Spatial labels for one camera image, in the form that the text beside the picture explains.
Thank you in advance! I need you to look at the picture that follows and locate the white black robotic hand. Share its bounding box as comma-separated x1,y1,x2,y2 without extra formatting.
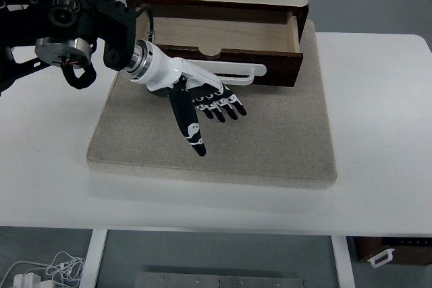
126,40,247,156

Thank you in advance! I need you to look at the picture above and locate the dark wooden drawer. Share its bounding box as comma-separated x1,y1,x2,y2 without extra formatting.
136,13,304,87

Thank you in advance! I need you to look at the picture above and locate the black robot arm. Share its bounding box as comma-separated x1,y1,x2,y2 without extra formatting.
1,0,246,156

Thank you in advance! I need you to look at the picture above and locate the dark wooden drawer housing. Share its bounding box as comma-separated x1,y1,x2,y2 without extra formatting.
126,0,309,36

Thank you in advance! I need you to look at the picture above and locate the beige fabric mat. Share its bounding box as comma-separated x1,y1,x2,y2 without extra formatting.
87,22,337,189

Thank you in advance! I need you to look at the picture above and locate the white table leg right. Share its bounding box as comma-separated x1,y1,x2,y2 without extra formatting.
331,235,356,288

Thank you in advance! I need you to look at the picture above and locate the white table leg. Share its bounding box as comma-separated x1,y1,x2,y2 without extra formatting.
79,229,108,288
331,235,356,288

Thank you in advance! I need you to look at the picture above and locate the white table leg left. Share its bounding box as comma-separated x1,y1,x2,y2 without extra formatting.
79,229,108,288

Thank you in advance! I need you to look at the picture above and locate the white power adapter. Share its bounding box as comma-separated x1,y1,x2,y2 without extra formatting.
13,272,41,288

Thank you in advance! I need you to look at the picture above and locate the white drawer handle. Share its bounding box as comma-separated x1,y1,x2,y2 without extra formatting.
189,60,267,86

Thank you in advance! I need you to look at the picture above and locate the white cable bundle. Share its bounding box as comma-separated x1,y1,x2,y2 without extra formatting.
0,251,86,288

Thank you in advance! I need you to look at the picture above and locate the brown box with white handle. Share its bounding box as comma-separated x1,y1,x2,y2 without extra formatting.
353,237,431,268

